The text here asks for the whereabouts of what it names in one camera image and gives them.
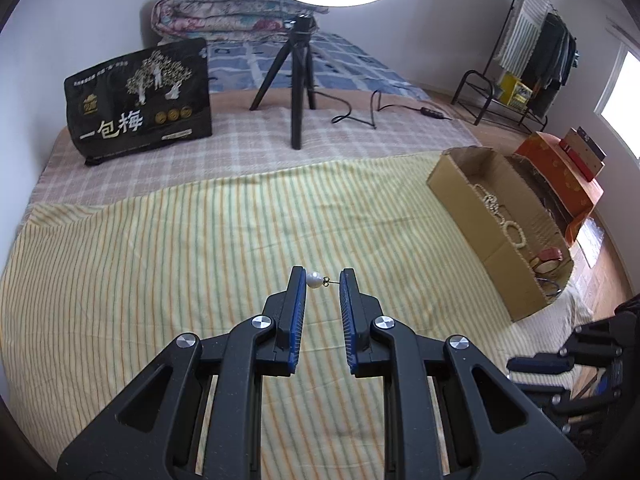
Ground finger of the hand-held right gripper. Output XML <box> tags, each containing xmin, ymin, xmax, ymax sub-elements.
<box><xmin>515</xmin><ymin>382</ymin><xmax>606</xmax><ymax>441</ymax></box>
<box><xmin>506</xmin><ymin>310</ymin><xmax>631</xmax><ymax>375</ymax></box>

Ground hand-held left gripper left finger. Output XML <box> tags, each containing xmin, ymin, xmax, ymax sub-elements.
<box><xmin>57</xmin><ymin>266</ymin><xmax>307</xmax><ymax>480</ymax></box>

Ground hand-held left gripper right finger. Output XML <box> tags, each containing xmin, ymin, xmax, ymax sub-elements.
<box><xmin>339</xmin><ymin>268</ymin><xmax>586</xmax><ymax>480</ymax></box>

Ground white pearl earring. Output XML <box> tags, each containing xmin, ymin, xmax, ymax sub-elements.
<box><xmin>306</xmin><ymin>271</ymin><xmax>346</xmax><ymax>291</ymax></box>

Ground black cord bracelet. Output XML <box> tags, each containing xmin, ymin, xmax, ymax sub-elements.
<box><xmin>536</xmin><ymin>274</ymin><xmax>562</xmax><ymax>302</ymax></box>

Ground cream bead bracelet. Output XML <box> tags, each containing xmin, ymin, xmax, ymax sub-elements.
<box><xmin>502</xmin><ymin>220</ymin><xmax>529</xmax><ymax>247</ymax></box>

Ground brown cardboard box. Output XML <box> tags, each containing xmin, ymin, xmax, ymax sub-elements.
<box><xmin>426</xmin><ymin>146</ymin><xmax>575</xmax><ymax>322</ymax></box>

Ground yellow striped blanket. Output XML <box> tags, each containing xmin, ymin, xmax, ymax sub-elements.
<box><xmin>0</xmin><ymin>152</ymin><xmax>596</xmax><ymax>480</ymax></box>

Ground beige checked blanket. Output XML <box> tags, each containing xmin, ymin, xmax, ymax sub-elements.
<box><xmin>37</xmin><ymin>87</ymin><xmax>483</xmax><ymax>211</ymax></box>

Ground orange cloth covered table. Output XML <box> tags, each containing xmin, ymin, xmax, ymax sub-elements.
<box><xmin>515</xmin><ymin>131</ymin><xmax>605</xmax><ymax>247</ymax></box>

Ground tan cardboard gift box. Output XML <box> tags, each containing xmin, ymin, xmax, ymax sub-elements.
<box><xmin>559</xmin><ymin>127</ymin><xmax>607</xmax><ymax>182</ymax></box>

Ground red flat box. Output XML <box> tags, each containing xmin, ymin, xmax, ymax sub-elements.
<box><xmin>559</xmin><ymin>141</ymin><xmax>596</xmax><ymax>181</ymax></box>

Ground dark flat box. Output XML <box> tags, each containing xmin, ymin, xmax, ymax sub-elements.
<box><xmin>575</xmin><ymin>126</ymin><xmax>607</xmax><ymax>161</ymax></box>

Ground black tripod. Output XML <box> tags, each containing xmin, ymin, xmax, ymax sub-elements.
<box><xmin>249</xmin><ymin>14</ymin><xmax>318</xmax><ymax>150</ymax></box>

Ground blue patterned bedsheet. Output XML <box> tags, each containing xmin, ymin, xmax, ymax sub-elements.
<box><xmin>205</xmin><ymin>30</ymin><xmax>433</xmax><ymax>103</ymax></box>

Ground black printed snack bag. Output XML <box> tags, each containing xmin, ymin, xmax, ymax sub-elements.
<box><xmin>64</xmin><ymin>37</ymin><xmax>213</xmax><ymax>167</ymax></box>

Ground window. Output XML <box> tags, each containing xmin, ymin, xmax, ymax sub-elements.
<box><xmin>595</xmin><ymin>42</ymin><xmax>640</xmax><ymax>161</ymax></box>

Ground yellow crate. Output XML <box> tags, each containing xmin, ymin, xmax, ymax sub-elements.
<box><xmin>500</xmin><ymin>74</ymin><xmax>533</xmax><ymax>107</ymax></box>

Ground dark hanging clothes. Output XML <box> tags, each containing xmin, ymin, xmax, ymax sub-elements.
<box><xmin>530</xmin><ymin>12</ymin><xmax>578</xmax><ymax>101</ymax></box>

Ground folded floral quilt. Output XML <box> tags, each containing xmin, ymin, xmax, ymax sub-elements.
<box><xmin>150</xmin><ymin>0</ymin><xmax>326</xmax><ymax>43</ymax></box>

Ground striped hanging towel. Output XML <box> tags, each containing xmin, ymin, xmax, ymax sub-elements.
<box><xmin>497</xmin><ymin>0</ymin><xmax>553</xmax><ymax>76</ymax></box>

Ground black power cable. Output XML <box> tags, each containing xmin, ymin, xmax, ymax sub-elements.
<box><xmin>330</xmin><ymin>89</ymin><xmax>453</xmax><ymax>131</ymax></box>

